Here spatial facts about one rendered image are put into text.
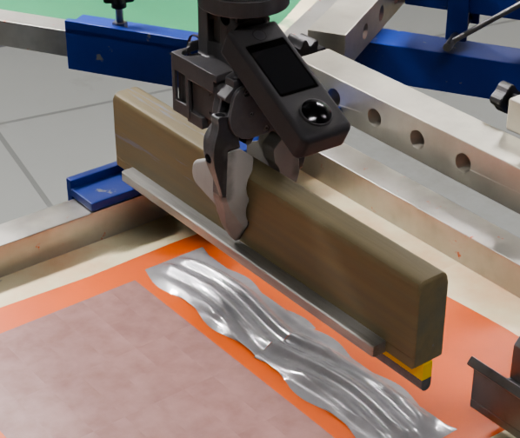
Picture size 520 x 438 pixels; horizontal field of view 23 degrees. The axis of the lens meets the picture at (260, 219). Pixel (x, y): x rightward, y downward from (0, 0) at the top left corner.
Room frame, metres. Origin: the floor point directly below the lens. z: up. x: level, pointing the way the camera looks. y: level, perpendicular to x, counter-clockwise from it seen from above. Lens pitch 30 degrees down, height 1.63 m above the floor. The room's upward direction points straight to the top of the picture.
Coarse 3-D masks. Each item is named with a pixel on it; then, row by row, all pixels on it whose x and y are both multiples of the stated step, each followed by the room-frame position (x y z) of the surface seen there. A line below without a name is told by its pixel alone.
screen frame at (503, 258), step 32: (320, 160) 1.23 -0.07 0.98; (352, 160) 1.21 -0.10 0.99; (352, 192) 1.19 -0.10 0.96; (384, 192) 1.15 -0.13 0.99; (416, 192) 1.14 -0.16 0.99; (0, 224) 1.08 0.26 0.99; (32, 224) 1.08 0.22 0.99; (64, 224) 1.08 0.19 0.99; (96, 224) 1.10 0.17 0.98; (128, 224) 1.13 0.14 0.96; (416, 224) 1.11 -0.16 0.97; (448, 224) 1.08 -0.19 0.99; (480, 224) 1.08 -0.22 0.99; (0, 256) 1.04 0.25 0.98; (32, 256) 1.06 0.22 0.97; (480, 256) 1.04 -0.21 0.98; (512, 256) 1.02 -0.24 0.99; (512, 288) 1.01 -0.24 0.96
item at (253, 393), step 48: (336, 336) 0.94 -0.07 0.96; (480, 336) 0.94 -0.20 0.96; (240, 384) 0.87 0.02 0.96; (432, 384) 0.87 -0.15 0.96; (96, 432) 0.80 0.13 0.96; (144, 432) 0.80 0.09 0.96; (192, 432) 0.80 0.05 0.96; (240, 432) 0.80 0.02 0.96; (288, 432) 0.80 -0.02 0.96; (336, 432) 0.80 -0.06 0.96; (480, 432) 0.80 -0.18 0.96
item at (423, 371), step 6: (384, 354) 0.78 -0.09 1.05; (396, 360) 0.77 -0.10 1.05; (402, 366) 0.76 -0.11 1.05; (420, 366) 0.75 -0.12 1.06; (426, 366) 0.75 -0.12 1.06; (414, 372) 0.75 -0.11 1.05; (420, 372) 0.75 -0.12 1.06; (426, 372) 0.75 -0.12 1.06; (420, 378) 0.75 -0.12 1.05; (426, 378) 0.75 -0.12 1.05
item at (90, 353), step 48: (192, 240) 1.10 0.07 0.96; (96, 288) 1.02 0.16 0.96; (144, 288) 1.02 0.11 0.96; (0, 336) 0.94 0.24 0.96; (48, 336) 0.94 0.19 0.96; (96, 336) 0.94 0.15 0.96; (144, 336) 0.94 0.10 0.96; (192, 336) 0.94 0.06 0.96; (0, 384) 0.87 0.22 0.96; (48, 384) 0.87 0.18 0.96; (96, 384) 0.87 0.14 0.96; (144, 384) 0.87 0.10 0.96; (192, 384) 0.87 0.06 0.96; (48, 432) 0.80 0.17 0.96
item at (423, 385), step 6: (384, 360) 0.78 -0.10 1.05; (390, 360) 0.77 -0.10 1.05; (390, 366) 0.77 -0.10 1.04; (396, 366) 0.77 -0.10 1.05; (402, 372) 0.76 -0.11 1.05; (408, 372) 0.76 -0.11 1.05; (408, 378) 0.76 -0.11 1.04; (414, 378) 0.75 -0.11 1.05; (414, 384) 0.75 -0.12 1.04; (420, 384) 0.75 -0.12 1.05; (426, 384) 0.75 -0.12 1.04
